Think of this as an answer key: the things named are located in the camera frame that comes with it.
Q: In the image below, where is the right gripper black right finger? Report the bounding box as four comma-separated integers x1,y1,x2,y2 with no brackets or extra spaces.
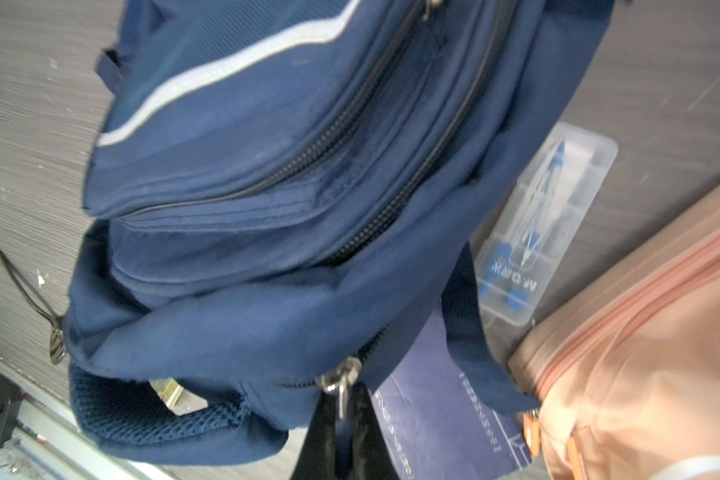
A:
349,383,399,480

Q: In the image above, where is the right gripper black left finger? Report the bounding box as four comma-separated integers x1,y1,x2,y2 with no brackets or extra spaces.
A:
290,393,337,480

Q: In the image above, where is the navy blue notebook yellow label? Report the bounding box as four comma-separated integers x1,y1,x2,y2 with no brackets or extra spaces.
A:
373,311,533,480

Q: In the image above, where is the Animal Farm paperback book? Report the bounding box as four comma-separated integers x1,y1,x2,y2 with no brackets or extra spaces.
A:
150,379,208,415

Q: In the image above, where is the navy blue student backpack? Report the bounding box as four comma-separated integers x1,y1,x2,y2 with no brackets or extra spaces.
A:
63,1,614,465

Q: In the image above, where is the clear plastic pen box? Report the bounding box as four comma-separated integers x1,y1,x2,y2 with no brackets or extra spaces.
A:
475,122,618,326

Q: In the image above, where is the peach fabric pencil case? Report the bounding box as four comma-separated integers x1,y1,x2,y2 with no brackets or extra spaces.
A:
508,185,720,479

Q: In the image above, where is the black metal spoon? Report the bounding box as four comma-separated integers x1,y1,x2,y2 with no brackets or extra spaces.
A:
0,248,67,365

